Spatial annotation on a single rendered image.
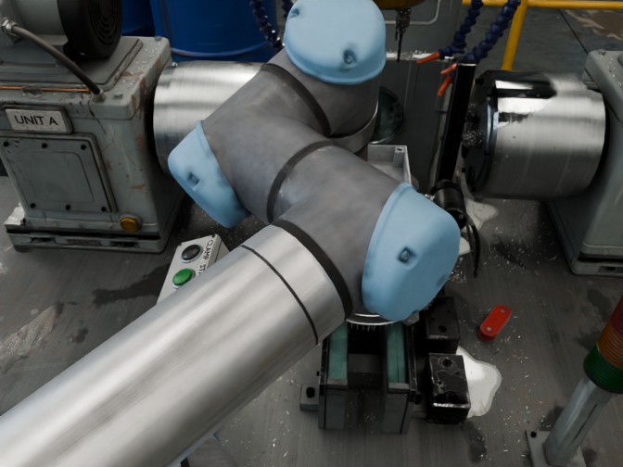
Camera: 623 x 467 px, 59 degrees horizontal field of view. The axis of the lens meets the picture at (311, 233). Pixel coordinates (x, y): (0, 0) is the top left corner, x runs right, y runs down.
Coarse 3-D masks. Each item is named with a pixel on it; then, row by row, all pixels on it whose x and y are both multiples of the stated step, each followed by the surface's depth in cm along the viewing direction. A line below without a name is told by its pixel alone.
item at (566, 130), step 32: (480, 96) 107; (512, 96) 98; (544, 96) 98; (576, 96) 98; (480, 128) 106; (512, 128) 97; (544, 128) 97; (576, 128) 97; (480, 160) 105; (512, 160) 99; (544, 160) 99; (576, 160) 98; (480, 192) 106; (512, 192) 105; (544, 192) 104; (576, 192) 106
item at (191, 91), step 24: (168, 72) 106; (192, 72) 103; (216, 72) 103; (240, 72) 103; (168, 96) 102; (192, 96) 101; (216, 96) 101; (168, 120) 101; (192, 120) 101; (168, 144) 104; (168, 168) 108
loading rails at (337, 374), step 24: (336, 336) 88; (384, 336) 92; (408, 336) 87; (336, 360) 85; (360, 360) 94; (384, 360) 89; (408, 360) 84; (336, 384) 80; (360, 384) 94; (384, 384) 87; (408, 384) 80; (312, 408) 91; (336, 408) 85; (384, 408) 85; (408, 408) 83; (384, 432) 88
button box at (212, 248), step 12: (192, 240) 84; (204, 240) 83; (216, 240) 82; (180, 252) 83; (204, 252) 80; (216, 252) 81; (228, 252) 85; (180, 264) 80; (192, 264) 79; (204, 264) 78; (168, 276) 79; (192, 276) 77; (168, 288) 77
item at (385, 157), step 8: (368, 152) 89; (376, 152) 89; (384, 152) 89; (392, 152) 89; (400, 152) 87; (368, 160) 90; (376, 160) 90; (384, 160) 90; (392, 160) 90; (400, 160) 88; (408, 160) 85; (384, 168) 87; (392, 168) 89; (400, 168) 89; (408, 168) 84; (392, 176) 87; (400, 176) 87; (408, 176) 82
